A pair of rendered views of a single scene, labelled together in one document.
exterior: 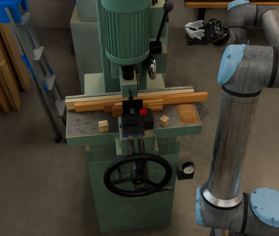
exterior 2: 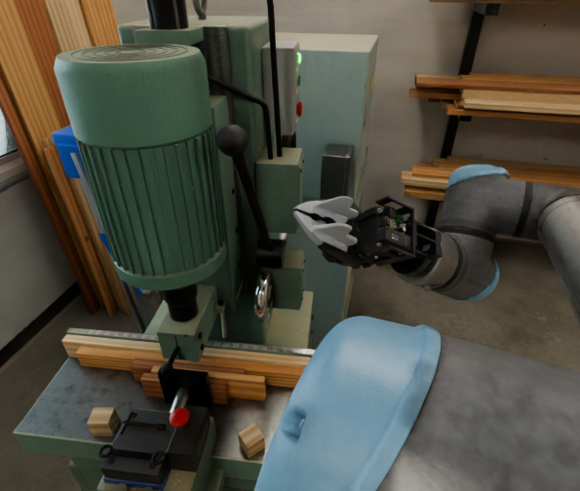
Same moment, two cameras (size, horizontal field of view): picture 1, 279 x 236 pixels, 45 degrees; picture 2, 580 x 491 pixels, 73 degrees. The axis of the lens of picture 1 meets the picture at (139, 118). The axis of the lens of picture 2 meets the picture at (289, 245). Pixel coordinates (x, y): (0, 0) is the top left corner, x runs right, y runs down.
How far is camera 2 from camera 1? 0.84 m
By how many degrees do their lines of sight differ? 15
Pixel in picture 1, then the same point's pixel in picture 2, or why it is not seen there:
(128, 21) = (122, 172)
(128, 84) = (172, 333)
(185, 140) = not seen: hidden behind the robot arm
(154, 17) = (271, 185)
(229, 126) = not seen: outside the picture
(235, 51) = (352, 389)
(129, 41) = (137, 231)
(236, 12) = (467, 195)
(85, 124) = (76, 404)
